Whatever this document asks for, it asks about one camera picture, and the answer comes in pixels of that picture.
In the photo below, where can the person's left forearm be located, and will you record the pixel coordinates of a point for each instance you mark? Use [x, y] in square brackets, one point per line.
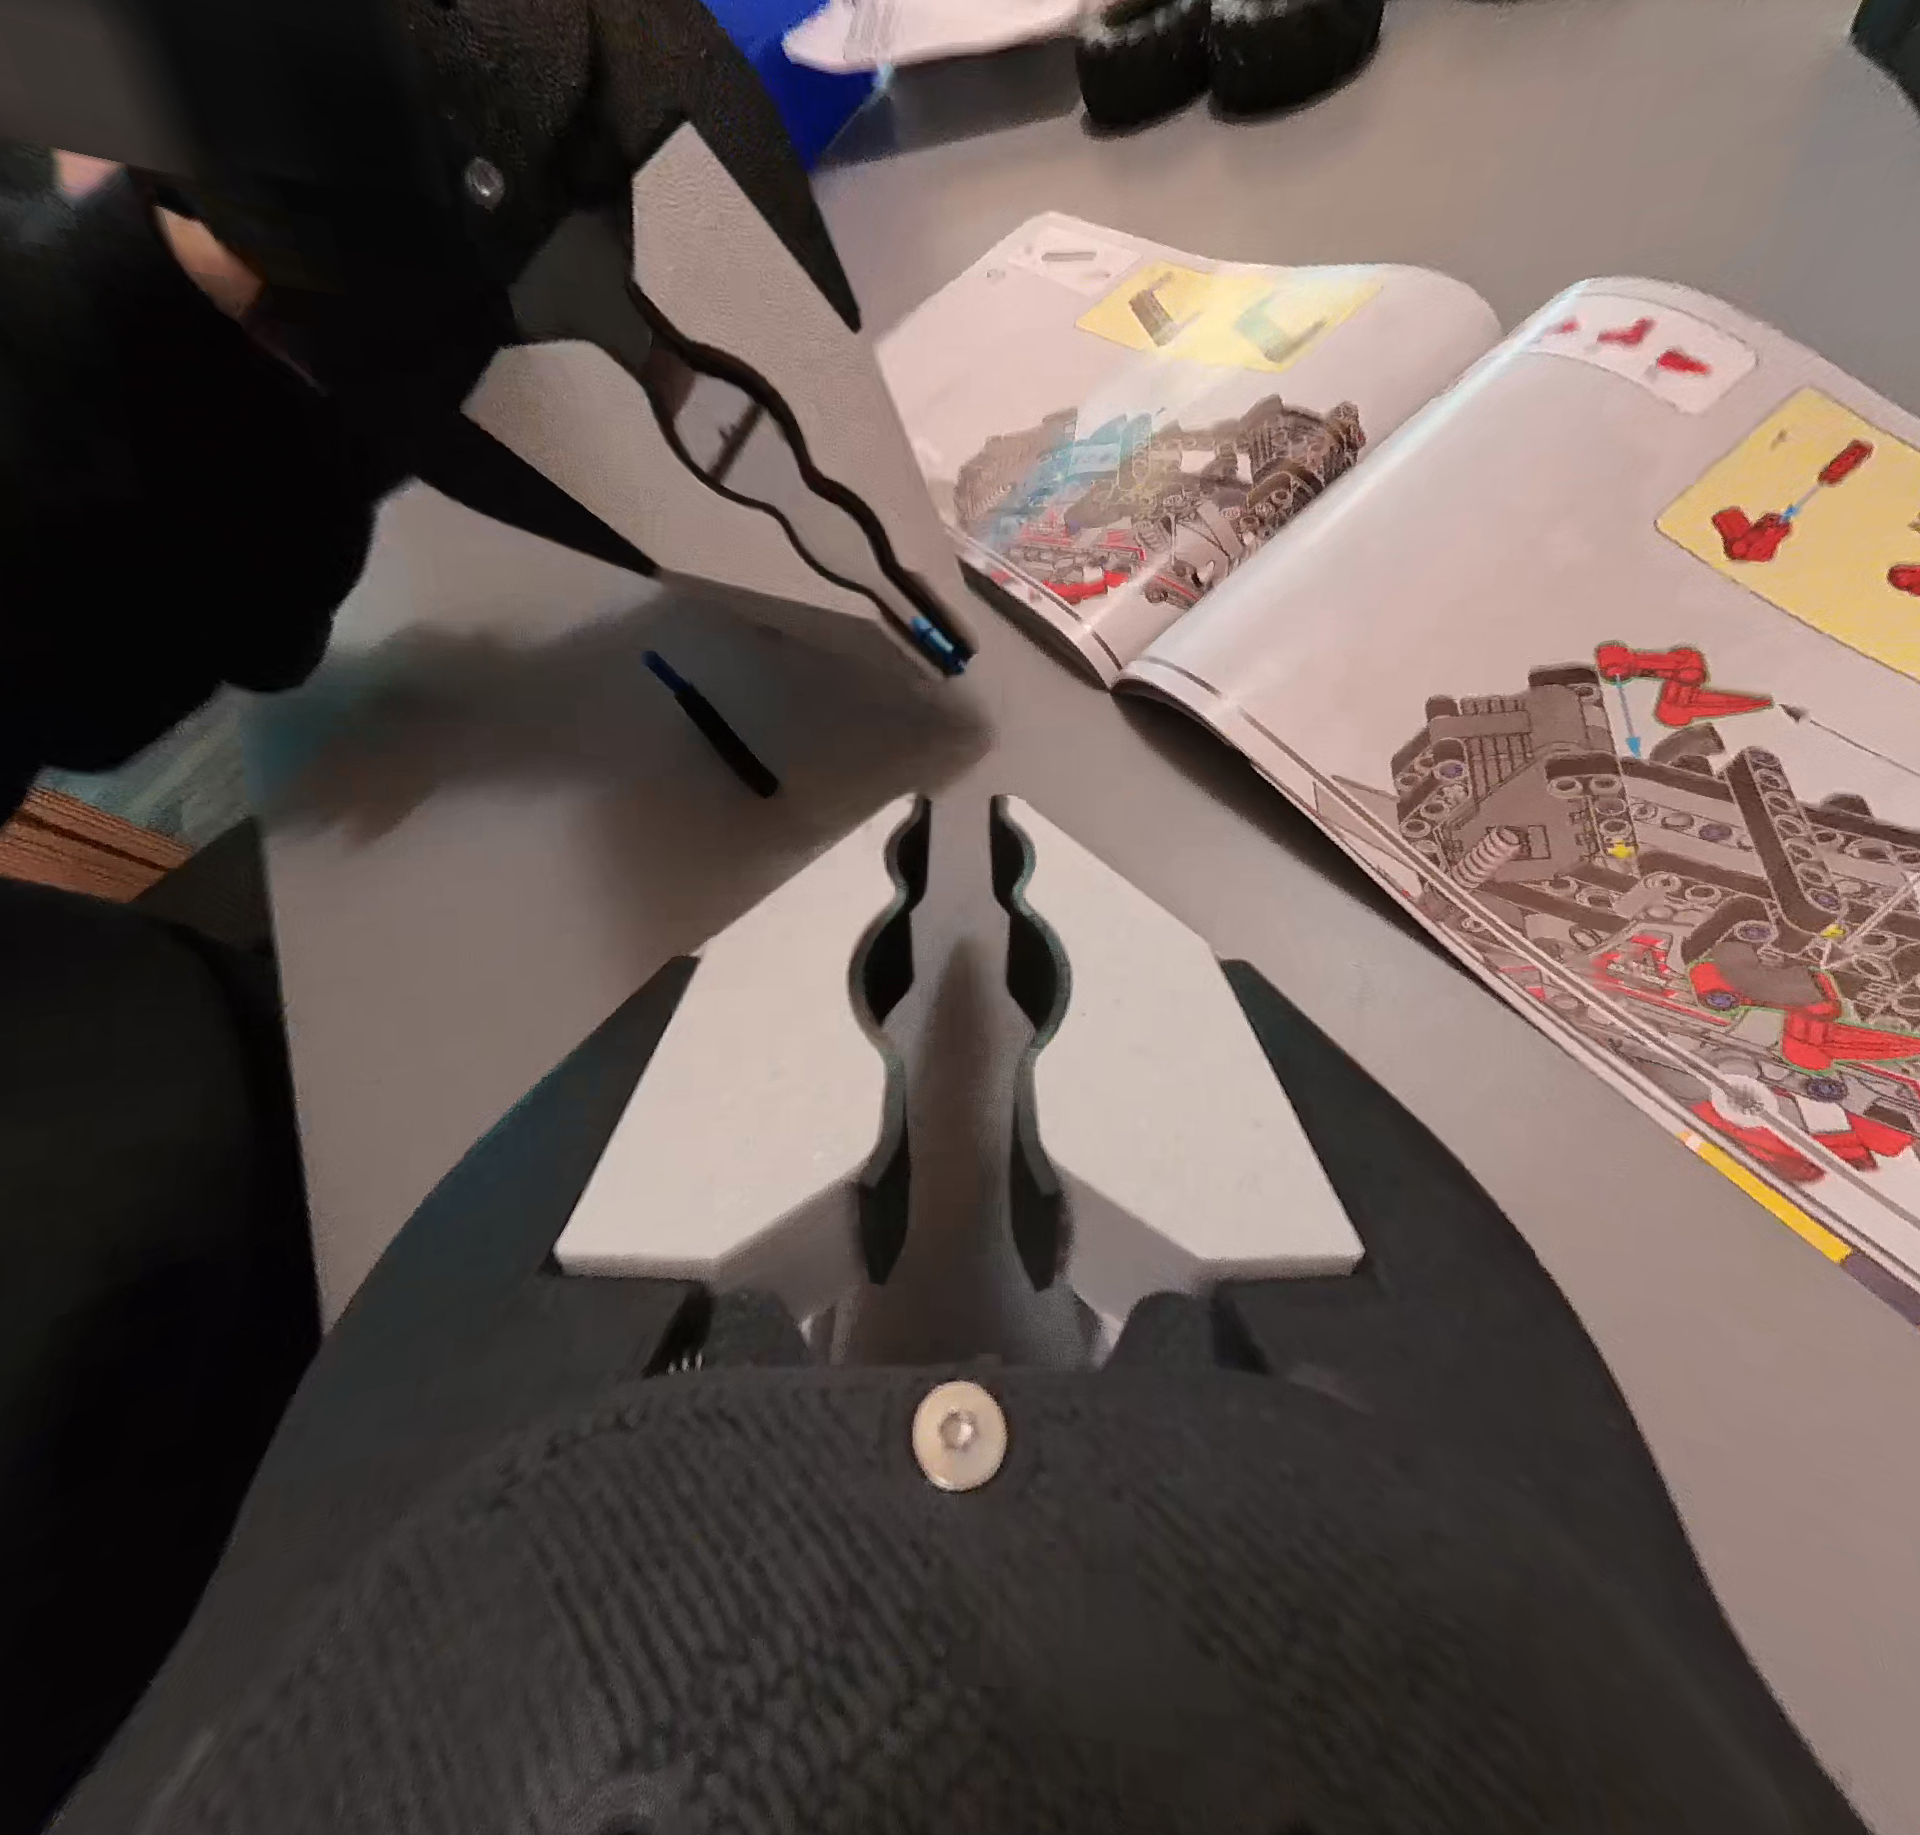
[151, 515]

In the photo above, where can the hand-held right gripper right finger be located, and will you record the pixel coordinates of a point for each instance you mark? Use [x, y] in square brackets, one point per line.
[1171, 1116]

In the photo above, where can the blue connector pin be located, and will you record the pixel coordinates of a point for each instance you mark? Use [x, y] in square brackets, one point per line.
[661, 665]
[938, 645]

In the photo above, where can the person's black clothing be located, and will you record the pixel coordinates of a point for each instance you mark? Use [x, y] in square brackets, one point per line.
[135, 1340]

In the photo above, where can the black toy tire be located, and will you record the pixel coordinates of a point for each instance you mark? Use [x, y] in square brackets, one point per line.
[1147, 50]
[1298, 23]

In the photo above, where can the black toy beam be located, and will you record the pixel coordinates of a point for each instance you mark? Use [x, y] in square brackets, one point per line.
[722, 734]

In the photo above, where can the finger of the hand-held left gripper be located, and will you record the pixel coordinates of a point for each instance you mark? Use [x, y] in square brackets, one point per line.
[600, 455]
[780, 319]

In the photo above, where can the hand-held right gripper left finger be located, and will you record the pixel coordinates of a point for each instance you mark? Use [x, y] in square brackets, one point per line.
[751, 1116]

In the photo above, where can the person's left hand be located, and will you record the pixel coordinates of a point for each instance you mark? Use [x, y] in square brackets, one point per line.
[225, 283]

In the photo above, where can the open instruction booklet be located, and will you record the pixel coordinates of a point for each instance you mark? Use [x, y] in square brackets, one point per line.
[1350, 544]

